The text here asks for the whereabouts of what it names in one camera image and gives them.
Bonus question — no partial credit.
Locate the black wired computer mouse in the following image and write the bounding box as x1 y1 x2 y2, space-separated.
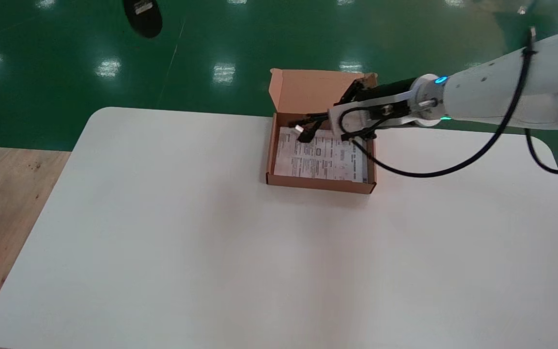
123 0 164 39

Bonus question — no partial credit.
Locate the short black right arm cable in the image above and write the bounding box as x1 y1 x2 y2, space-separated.
524 127 558 175

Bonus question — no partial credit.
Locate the white printed instruction sheet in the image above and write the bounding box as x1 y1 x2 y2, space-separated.
273 127 368 184

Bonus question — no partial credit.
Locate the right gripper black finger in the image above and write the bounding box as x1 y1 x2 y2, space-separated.
310 124 353 143
303 112 343 125

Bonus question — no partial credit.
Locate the black USB cable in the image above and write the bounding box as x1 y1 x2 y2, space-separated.
293 116 326 143

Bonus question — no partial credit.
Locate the brown cardboard storage box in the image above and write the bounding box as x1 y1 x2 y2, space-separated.
265 68 379 195

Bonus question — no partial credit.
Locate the right wrist grey camera box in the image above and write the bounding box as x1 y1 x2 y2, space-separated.
328 90 418 139

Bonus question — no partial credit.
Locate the long black right arm cable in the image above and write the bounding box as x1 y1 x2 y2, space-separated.
340 27 539 178

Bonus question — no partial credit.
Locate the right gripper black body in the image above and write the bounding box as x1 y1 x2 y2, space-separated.
338 77 421 142

